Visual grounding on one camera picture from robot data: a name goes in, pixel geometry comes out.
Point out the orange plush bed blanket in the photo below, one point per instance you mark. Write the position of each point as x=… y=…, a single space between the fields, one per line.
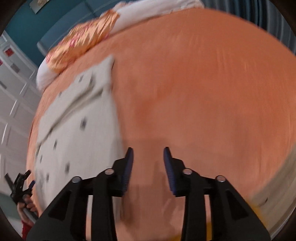
x=215 y=89

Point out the white panelled wardrobe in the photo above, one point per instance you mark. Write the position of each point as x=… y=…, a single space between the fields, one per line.
x=19 y=99

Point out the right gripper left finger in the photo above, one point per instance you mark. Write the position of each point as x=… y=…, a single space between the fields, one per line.
x=65 y=217

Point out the cream knit sweater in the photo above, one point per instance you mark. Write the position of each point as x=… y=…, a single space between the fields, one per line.
x=78 y=134

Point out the teal upholstered headboard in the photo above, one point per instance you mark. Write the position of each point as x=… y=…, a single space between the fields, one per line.
x=49 y=25

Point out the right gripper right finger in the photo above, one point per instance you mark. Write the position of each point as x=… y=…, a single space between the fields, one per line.
x=211 y=204

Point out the orange floral satin pillow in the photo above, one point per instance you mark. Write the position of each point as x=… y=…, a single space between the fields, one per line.
x=79 y=40

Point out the person's left hand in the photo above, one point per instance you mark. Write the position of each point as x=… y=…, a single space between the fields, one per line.
x=26 y=210

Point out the white duvet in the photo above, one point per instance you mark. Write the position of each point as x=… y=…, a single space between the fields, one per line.
x=131 y=13

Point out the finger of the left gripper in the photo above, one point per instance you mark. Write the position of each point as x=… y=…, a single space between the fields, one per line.
x=21 y=178
x=29 y=190

